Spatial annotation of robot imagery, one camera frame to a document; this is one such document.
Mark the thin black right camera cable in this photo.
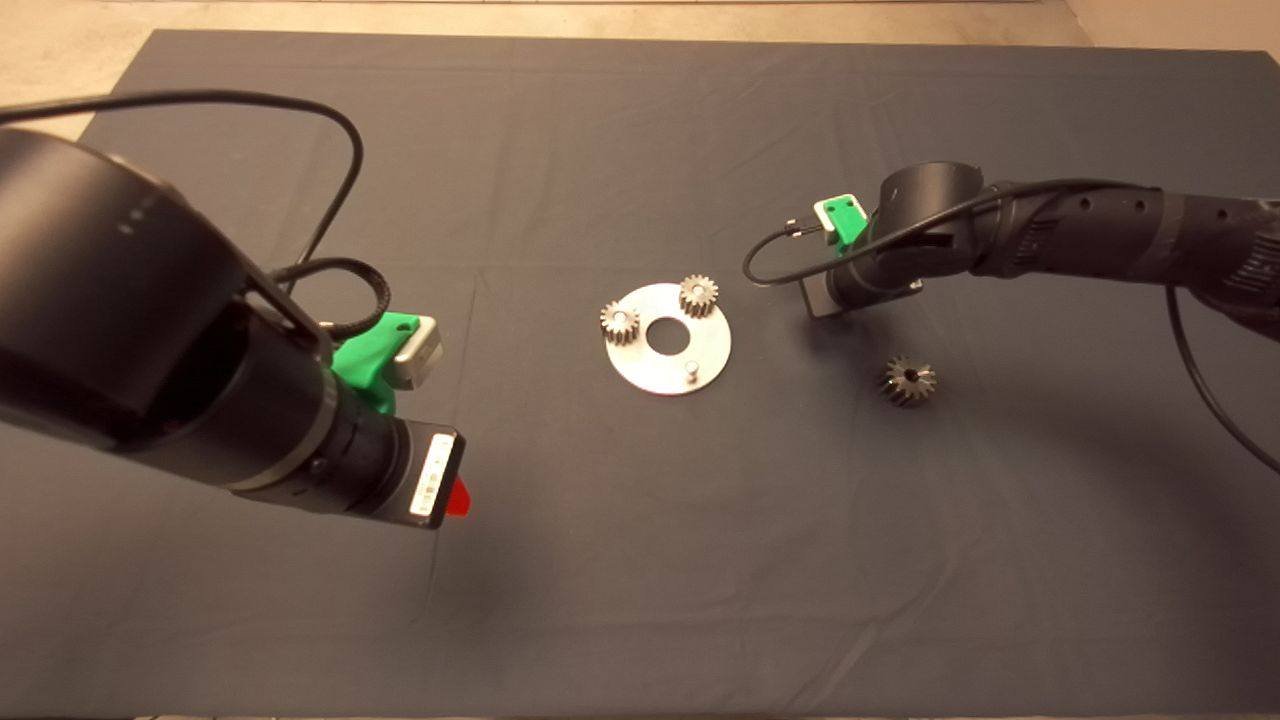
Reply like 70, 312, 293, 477
743, 180, 1280, 476

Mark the thin black camera cable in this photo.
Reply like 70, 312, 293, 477
743, 180, 1280, 476
0, 90, 364, 291

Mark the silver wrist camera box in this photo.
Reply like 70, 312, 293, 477
390, 317, 443, 391
813, 193, 861, 246

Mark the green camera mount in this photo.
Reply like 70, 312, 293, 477
825, 195, 871, 256
333, 312, 421, 416

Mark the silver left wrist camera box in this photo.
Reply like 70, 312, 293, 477
390, 317, 443, 391

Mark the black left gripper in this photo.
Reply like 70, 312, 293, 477
228, 410, 471, 531

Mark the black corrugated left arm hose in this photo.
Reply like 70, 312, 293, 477
272, 258, 393, 341

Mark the round metal plate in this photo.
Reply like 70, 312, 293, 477
605, 283, 733, 397

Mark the thin black left camera cable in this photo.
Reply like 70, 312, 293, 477
0, 90, 364, 291

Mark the green left camera mount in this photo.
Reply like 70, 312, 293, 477
333, 312, 421, 416

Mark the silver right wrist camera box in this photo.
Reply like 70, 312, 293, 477
813, 193, 861, 246

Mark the larger steel gear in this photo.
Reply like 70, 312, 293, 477
880, 355, 938, 408

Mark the dark grey table cloth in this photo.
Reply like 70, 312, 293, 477
0, 28, 1280, 717

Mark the green right camera mount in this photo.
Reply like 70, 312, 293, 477
825, 195, 871, 256

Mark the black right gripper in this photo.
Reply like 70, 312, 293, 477
800, 265, 923, 320

